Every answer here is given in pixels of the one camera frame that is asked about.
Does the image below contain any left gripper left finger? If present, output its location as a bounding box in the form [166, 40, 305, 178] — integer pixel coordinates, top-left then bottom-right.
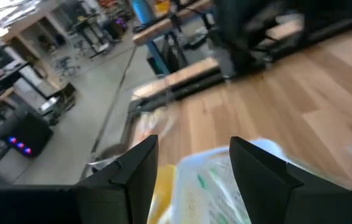
[77, 134, 160, 224]

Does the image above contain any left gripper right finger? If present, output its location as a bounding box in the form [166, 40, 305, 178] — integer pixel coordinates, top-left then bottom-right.
[228, 135, 348, 224]

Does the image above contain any yellow plastic bin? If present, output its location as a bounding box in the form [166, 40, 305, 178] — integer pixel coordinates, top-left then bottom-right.
[146, 163, 177, 224]

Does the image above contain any white mesh basket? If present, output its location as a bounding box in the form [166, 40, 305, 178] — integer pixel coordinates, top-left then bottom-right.
[169, 138, 292, 224]

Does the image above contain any clear plastic bin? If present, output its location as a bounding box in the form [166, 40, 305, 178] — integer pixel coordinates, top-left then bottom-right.
[80, 77, 179, 180]

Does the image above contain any grey blue metal table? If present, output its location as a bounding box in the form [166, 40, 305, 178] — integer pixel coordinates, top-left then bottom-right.
[131, 0, 217, 77]

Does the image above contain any black box with LEDs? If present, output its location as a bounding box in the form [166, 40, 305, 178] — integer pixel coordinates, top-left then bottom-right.
[6, 110, 54, 159]

